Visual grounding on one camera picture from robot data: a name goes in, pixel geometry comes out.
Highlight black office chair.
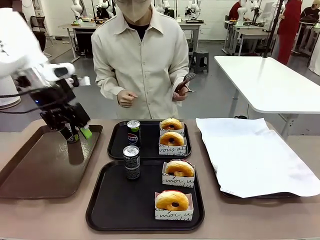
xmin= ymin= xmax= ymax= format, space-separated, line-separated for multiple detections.
xmin=29 ymin=15 xmax=47 ymax=33

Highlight brown plastic serving tray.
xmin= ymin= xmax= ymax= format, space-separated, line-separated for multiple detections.
xmin=0 ymin=124 xmax=104 ymax=200

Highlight person in red sweater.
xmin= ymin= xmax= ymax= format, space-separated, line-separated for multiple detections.
xmin=228 ymin=0 xmax=243 ymax=21

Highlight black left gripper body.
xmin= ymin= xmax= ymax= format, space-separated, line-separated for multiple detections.
xmin=29 ymin=79 xmax=84 ymax=124

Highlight person's right hand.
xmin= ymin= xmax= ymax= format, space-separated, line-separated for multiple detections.
xmin=117 ymin=90 xmax=139 ymax=109

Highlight person's right forearm beige sleeve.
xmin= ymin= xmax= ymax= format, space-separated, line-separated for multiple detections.
xmin=94 ymin=72 xmax=126 ymax=104

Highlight grey background work table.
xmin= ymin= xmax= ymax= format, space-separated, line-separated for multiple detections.
xmin=178 ymin=20 xmax=207 ymax=55
xmin=222 ymin=19 xmax=278 ymax=56
xmin=58 ymin=23 xmax=101 ymax=64

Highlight beige face mask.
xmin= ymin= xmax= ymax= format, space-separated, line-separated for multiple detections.
xmin=116 ymin=0 xmax=151 ymax=23

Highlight seated person in black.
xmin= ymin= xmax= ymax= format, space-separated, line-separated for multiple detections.
xmin=12 ymin=0 xmax=53 ymax=58

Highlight black stand pole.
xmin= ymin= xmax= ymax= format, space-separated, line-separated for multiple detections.
xmin=261 ymin=0 xmax=285 ymax=60

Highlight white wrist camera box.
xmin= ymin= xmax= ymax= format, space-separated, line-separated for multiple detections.
xmin=48 ymin=62 xmax=91 ymax=88

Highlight yellow frosted donut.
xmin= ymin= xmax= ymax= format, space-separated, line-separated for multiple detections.
xmin=158 ymin=136 xmax=188 ymax=156

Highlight person in red apron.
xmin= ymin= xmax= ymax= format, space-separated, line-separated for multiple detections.
xmin=271 ymin=0 xmax=303 ymax=66

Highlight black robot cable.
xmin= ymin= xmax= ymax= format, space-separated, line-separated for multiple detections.
xmin=0 ymin=90 xmax=47 ymax=115

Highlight black plastic serving tray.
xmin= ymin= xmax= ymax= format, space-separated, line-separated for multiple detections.
xmin=85 ymin=159 xmax=205 ymax=232
xmin=106 ymin=120 xmax=193 ymax=161

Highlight person's left forearm beige sleeve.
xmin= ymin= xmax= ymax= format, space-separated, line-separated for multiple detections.
xmin=171 ymin=65 xmax=190 ymax=108

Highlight white paper sheet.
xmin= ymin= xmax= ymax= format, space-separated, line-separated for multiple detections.
xmin=195 ymin=117 xmax=320 ymax=199

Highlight person's left hand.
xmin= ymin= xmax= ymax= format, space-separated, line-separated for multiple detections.
xmin=172 ymin=83 xmax=190 ymax=102

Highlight seated person with yellow cap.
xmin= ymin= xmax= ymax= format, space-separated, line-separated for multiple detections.
xmin=291 ymin=0 xmax=320 ymax=55

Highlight dark paper-lined serving tray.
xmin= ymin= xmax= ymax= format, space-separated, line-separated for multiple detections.
xmin=197 ymin=126 xmax=305 ymax=200

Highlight white side table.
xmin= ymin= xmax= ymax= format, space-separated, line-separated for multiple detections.
xmin=214 ymin=55 xmax=320 ymax=137

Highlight grey plastic stool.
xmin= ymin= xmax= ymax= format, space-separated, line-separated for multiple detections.
xmin=190 ymin=49 xmax=210 ymax=74

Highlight silver metal tongs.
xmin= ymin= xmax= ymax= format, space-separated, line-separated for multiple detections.
xmin=177 ymin=72 xmax=197 ymax=97

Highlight person's torso beige shirt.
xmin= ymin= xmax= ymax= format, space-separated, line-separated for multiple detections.
xmin=91 ymin=3 xmax=190 ymax=120

